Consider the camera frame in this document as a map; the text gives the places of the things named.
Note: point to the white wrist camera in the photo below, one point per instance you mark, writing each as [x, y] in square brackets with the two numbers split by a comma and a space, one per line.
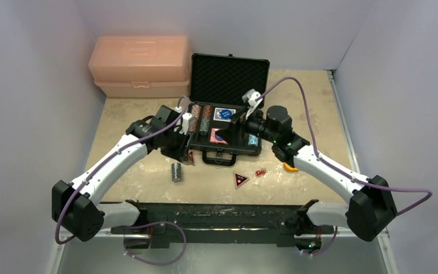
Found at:
[184, 123]
[253, 99]

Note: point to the grey poker chip stack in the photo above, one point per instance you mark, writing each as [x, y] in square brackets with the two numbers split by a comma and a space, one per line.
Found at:
[176, 172]

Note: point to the blue card deck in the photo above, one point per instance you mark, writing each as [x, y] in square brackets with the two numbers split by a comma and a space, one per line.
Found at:
[223, 114]

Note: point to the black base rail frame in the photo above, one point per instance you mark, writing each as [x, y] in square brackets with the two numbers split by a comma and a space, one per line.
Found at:
[281, 225]

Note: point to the red card deck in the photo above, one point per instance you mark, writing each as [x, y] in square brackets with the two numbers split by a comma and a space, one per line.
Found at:
[214, 138]

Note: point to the black poker set case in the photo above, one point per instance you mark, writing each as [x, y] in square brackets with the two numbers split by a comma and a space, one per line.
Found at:
[221, 81]

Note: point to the dark red chip stack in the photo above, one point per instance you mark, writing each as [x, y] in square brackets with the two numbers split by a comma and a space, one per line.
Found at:
[207, 112]

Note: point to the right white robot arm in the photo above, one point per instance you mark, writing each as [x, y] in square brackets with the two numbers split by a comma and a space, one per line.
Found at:
[370, 206]

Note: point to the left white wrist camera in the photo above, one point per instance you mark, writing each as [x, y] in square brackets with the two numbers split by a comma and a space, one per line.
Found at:
[184, 123]

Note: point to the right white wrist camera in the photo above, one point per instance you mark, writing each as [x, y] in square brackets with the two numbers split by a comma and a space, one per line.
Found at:
[253, 99]

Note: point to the pink plastic storage box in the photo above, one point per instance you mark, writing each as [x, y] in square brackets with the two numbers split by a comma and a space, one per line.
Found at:
[142, 66]

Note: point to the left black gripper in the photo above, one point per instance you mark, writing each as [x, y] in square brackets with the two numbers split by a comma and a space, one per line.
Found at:
[181, 153]

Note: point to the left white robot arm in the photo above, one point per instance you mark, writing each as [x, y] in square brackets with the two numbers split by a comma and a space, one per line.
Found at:
[77, 206]

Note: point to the green chip stack in case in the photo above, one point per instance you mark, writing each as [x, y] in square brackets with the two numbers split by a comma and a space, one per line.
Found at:
[204, 126]

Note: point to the red triangular dealer button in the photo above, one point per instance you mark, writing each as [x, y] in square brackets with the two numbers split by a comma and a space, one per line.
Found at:
[191, 158]

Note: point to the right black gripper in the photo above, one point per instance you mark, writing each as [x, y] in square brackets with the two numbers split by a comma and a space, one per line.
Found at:
[241, 122]

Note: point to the orange chip stack in case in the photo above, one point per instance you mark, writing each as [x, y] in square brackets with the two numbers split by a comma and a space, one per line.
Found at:
[195, 111]

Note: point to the light blue chip stack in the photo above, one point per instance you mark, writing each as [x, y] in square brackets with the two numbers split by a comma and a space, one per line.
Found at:
[253, 141]

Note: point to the yellow measuring tape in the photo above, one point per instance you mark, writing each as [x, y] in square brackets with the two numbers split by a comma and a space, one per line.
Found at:
[289, 168]

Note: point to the brown poker chip stack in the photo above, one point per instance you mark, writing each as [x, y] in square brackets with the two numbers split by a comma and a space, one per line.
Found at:
[193, 123]

